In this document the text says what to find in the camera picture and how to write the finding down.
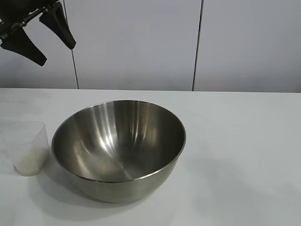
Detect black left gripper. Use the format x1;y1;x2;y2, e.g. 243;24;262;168
0;0;77;67

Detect clear plastic measuring cup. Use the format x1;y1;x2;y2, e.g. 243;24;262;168
1;121;50;177

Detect white rice grains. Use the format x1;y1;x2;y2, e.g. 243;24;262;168
14;150;48;177

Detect stainless steel mixing bowl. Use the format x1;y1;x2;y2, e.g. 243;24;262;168
51;100;187;204

